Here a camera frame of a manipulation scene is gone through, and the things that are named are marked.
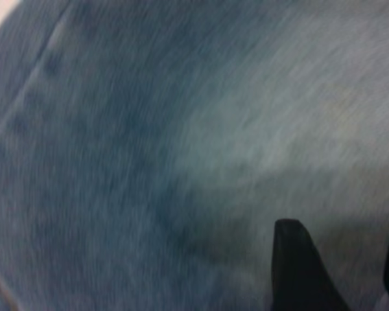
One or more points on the blue denim shorts with print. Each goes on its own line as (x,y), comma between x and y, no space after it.
(149,145)

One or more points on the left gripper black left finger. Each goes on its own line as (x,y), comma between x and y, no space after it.
(295,275)

